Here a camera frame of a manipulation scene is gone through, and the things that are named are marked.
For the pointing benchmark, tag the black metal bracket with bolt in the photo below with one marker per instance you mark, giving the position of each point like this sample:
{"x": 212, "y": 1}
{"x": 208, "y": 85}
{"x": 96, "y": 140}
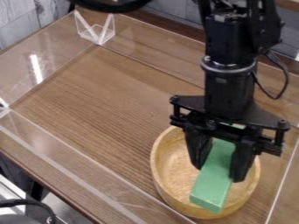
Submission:
{"x": 41, "y": 213}

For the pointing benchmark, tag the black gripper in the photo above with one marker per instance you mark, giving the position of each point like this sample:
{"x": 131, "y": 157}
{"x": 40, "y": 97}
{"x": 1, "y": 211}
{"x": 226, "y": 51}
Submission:
{"x": 226, "y": 113}

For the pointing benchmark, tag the green rectangular block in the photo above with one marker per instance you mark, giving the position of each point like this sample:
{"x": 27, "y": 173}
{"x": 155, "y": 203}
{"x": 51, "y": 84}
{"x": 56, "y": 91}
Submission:
{"x": 212, "y": 183}

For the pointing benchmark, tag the light wooden bowl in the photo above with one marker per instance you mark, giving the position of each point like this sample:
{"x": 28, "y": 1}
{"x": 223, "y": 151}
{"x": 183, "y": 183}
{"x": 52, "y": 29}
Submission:
{"x": 175, "y": 174}

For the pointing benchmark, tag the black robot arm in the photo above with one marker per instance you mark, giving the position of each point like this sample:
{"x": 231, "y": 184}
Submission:
{"x": 242, "y": 30}

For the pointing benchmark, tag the clear acrylic enclosure wall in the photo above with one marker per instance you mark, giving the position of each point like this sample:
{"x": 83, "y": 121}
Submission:
{"x": 85, "y": 108}

